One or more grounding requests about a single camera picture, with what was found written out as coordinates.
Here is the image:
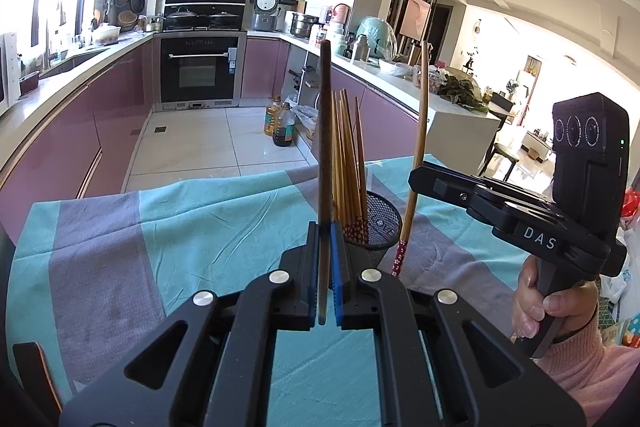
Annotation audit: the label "pink kettle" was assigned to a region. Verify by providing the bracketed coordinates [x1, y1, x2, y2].
[330, 3, 353, 36]

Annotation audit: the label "brown container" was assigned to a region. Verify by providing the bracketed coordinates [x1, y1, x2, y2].
[19, 71, 41, 97]

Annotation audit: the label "black built-in oven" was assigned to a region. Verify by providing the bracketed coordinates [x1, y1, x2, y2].
[160, 34, 241, 103]

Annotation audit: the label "person's right hand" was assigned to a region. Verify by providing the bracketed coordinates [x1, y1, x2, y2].
[512, 253, 600, 343]

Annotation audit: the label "dark chair backrest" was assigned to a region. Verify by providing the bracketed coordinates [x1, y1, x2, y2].
[12, 342, 64, 427]

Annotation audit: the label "dark oil bottle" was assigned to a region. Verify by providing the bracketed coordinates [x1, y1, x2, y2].
[272, 102, 296, 148]

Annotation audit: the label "yellow oil bottle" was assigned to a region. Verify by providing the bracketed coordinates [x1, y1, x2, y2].
[264, 96, 283, 137]

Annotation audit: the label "steel stock pot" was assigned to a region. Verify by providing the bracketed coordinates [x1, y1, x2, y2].
[290, 12, 320, 39]

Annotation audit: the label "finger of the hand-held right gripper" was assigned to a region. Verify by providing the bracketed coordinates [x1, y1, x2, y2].
[479, 176, 567, 219]
[408, 161, 507, 234]

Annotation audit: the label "pink wall picture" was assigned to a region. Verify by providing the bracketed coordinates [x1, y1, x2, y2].
[401, 0, 432, 40]

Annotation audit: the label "leafy green vegetables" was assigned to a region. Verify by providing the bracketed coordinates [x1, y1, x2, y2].
[440, 69, 489, 113]

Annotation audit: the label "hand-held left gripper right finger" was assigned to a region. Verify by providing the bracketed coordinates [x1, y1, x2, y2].
[329, 222, 587, 427]

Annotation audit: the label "clear plastic bag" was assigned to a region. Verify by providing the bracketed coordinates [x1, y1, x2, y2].
[292, 104, 319, 140]

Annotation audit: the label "person's right forearm pink sleeve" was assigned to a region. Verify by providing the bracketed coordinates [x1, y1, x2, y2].
[540, 314, 640, 427]

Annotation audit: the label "red plastic bag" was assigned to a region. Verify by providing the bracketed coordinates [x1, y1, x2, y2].
[622, 187, 640, 221]

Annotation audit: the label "steel thermos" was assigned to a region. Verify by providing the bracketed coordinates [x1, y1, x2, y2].
[352, 34, 371, 64]

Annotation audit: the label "white microwave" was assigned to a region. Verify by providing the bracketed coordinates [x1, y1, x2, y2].
[0, 32, 21, 118]

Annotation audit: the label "teal grey striped tablecloth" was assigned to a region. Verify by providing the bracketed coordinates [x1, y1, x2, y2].
[0, 155, 532, 427]

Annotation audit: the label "teal wrapped appliance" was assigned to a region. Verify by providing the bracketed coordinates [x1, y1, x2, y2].
[357, 17, 399, 60]

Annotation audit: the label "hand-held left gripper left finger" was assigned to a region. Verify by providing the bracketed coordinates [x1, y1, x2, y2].
[59, 221, 321, 427]

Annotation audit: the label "black wok with lid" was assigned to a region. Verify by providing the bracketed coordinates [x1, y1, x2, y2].
[209, 9, 241, 28]
[166, 7, 199, 28]

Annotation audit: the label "dark dining stool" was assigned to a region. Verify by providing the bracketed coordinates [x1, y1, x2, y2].
[480, 142, 519, 183]

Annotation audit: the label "white bowl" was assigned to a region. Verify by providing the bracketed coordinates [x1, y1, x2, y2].
[92, 24, 122, 47]

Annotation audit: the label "grey rice cooker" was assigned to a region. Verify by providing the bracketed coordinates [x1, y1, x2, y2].
[250, 0, 281, 32]

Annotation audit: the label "wooden chopstick red patterned end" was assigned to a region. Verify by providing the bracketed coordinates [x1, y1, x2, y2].
[391, 41, 431, 278]

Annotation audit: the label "black mesh utensil holder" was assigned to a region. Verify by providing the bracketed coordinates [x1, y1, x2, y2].
[345, 190, 403, 266]

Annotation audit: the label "bunch of wooden chopsticks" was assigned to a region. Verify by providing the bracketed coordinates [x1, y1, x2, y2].
[331, 89, 371, 244]

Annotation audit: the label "dark brown wooden chopstick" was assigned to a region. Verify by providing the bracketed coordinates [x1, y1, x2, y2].
[316, 41, 333, 327]

